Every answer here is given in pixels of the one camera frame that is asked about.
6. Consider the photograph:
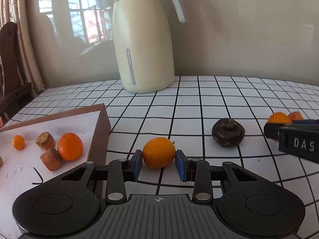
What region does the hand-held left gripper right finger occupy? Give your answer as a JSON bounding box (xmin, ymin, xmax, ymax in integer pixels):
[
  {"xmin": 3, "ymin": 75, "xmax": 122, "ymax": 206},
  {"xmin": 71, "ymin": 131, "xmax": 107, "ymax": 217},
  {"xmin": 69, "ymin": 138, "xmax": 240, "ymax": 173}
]
[{"xmin": 175, "ymin": 151, "xmax": 258, "ymax": 204}]

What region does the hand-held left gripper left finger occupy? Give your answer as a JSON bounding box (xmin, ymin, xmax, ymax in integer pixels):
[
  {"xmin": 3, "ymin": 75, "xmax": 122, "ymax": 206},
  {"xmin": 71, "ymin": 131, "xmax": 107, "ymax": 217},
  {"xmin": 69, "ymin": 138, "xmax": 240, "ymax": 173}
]
[{"xmin": 61, "ymin": 150, "xmax": 143, "ymax": 204}]

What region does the brown cardboard box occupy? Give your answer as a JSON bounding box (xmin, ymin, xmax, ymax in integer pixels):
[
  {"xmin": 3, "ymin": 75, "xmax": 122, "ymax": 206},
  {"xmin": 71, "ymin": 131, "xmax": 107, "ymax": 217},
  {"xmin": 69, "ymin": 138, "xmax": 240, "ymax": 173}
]
[{"xmin": 0, "ymin": 103, "xmax": 111, "ymax": 238}]

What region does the greenish carrot piece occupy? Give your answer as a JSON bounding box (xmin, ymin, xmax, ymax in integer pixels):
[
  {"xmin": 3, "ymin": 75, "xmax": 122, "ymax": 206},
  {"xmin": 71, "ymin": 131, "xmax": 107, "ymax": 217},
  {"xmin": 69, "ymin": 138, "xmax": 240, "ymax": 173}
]
[{"xmin": 35, "ymin": 132, "xmax": 55, "ymax": 151}]

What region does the small orange mandarin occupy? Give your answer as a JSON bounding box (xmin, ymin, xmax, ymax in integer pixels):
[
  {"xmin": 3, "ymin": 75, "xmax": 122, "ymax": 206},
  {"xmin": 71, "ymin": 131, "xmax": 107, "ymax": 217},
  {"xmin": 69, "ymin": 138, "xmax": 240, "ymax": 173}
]
[{"xmin": 12, "ymin": 135, "xmax": 26, "ymax": 151}]

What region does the orange carrot piece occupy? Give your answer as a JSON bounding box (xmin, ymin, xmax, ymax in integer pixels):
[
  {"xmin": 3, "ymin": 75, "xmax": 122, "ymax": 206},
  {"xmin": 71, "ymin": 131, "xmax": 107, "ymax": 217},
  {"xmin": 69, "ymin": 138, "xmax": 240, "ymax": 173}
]
[
  {"xmin": 287, "ymin": 111, "xmax": 304, "ymax": 121},
  {"xmin": 40, "ymin": 147, "xmax": 63, "ymax": 172}
]

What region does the dark water chestnut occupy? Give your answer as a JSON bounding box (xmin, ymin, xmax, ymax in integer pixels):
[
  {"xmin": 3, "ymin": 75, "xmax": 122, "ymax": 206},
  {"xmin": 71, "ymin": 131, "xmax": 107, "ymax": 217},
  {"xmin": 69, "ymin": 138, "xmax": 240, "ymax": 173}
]
[{"xmin": 212, "ymin": 119, "xmax": 246, "ymax": 148}]

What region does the white checked tablecloth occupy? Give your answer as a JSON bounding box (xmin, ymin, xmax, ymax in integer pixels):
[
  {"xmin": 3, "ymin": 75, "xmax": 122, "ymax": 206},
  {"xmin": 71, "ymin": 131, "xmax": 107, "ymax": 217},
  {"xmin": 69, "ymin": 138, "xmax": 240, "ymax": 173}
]
[{"xmin": 0, "ymin": 75, "xmax": 319, "ymax": 239}]

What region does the cream thermos jug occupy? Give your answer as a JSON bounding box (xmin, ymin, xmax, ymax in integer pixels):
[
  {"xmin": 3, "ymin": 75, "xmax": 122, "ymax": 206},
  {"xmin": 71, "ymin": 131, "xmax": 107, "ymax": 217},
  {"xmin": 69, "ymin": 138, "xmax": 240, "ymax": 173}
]
[{"xmin": 112, "ymin": 0, "xmax": 188, "ymax": 94}]

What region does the beige curtain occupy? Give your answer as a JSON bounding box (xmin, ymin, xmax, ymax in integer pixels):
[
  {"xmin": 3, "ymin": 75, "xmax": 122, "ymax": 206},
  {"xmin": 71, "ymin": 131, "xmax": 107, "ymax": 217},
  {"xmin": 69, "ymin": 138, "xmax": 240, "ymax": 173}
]
[{"xmin": 0, "ymin": 0, "xmax": 46, "ymax": 97}]

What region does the brown wooden chair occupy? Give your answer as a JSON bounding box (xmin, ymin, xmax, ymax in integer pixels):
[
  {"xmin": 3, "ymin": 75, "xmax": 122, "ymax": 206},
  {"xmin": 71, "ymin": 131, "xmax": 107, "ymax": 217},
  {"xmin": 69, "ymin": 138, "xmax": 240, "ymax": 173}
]
[{"xmin": 0, "ymin": 22, "xmax": 32, "ymax": 127}]

